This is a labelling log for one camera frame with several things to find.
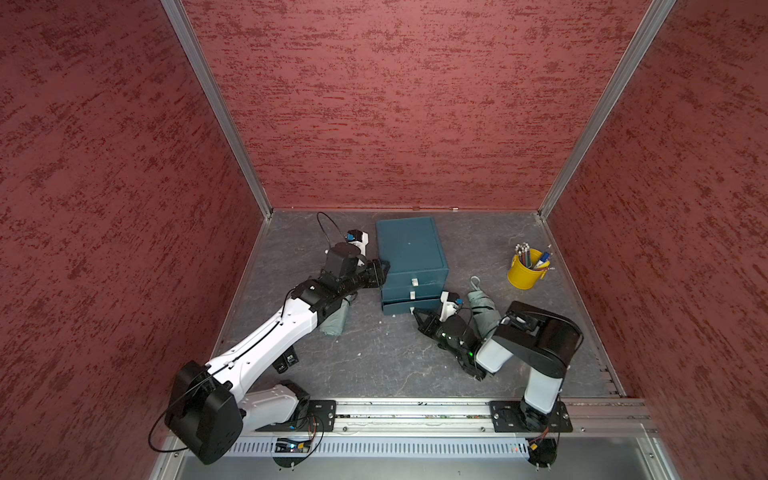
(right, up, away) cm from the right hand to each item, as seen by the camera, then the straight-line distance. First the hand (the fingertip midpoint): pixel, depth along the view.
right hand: (412, 315), depth 90 cm
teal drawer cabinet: (+1, +14, -10) cm, 18 cm away
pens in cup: (+33, +20, -2) cm, 39 cm away
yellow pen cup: (+36, +11, +5) cm, 38 cm away
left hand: (-9, +15, -10) cm, 20 cm away
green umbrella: (-23, -2, -2) cm, 24 cm away
